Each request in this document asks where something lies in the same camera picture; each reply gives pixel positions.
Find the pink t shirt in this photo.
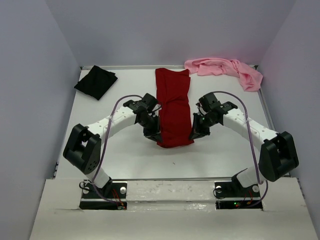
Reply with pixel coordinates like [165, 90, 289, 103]
[184, 57, 263, 92]

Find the black folded t shirt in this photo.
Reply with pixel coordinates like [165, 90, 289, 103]
[74, 65, 118, 101]

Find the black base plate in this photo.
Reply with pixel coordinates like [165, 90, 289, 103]
[78, 180, 128, 211]
[212, 181, 263, 210]

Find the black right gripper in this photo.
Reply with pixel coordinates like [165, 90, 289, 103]
[188, 112, 218, 141]

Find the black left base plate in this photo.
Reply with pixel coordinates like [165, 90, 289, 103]
[78, 180, 128, 211]

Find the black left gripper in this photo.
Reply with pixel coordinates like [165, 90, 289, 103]
[137, 115, 162, 144]

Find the red t shirt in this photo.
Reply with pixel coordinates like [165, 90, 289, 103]
[155, 68, 194, 148]

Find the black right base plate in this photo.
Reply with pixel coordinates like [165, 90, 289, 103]
[212, 181, 263, 210]

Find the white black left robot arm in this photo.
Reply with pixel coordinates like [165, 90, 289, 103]
[63, 93, 162, 200]

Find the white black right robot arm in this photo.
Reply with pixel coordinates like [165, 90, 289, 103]
[189, 92, 299, 199]

